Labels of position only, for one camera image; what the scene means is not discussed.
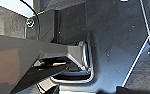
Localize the thick grey robot torso limb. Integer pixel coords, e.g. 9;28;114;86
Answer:
0;33;92;94

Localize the black torso cable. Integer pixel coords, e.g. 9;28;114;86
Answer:
19;0;42;41

